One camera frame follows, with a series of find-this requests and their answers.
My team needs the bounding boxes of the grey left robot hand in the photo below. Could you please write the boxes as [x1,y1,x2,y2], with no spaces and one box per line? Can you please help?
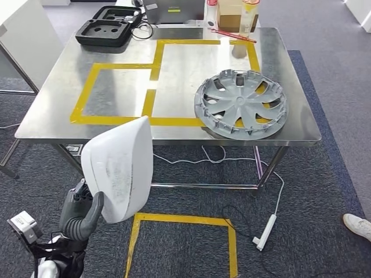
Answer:
[59,178,105,243]

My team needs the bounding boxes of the white plastic shell part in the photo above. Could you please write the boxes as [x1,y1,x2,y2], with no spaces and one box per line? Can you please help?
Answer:
[81,115,154,225]

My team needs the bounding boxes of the steel workbench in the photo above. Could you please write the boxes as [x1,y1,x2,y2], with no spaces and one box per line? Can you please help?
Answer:
[0,21,323,198]

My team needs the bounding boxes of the white board panel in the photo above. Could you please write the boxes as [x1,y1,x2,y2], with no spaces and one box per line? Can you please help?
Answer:
[0,0,64,95]

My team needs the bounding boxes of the black foam case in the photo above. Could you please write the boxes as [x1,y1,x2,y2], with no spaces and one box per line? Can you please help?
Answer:
[76,5,143,49]

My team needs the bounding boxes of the grey laptop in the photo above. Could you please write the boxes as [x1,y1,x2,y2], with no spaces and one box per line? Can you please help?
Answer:
[143,0,206,25]

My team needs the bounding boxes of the grey plastic hubcap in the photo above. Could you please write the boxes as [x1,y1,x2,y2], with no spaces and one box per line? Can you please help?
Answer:
[194,69,289,141]

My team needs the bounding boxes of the white power strip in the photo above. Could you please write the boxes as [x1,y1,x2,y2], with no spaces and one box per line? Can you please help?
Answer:
[252,214,277,252]

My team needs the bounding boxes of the clear bottle red cap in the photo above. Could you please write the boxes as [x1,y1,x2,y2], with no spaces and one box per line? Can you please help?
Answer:
[206,0,218,28]

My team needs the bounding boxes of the red stick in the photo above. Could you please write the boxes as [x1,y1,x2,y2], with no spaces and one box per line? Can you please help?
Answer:
[210,27,258,43]

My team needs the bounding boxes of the brown cardboard box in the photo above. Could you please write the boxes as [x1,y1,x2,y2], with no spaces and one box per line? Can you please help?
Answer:
[217,0,258,34]

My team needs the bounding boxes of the person's foot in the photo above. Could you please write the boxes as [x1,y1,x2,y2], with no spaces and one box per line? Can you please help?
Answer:
[342,213,371,243]

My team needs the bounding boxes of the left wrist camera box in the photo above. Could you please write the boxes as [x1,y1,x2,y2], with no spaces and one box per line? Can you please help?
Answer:
[7,210,43,246]

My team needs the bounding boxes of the white power cable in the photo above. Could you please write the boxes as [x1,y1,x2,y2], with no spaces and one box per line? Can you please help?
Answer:
[153,145,285,215]

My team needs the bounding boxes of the black floor cable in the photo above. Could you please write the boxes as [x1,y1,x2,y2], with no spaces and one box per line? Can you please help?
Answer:
[221,205,261,242]

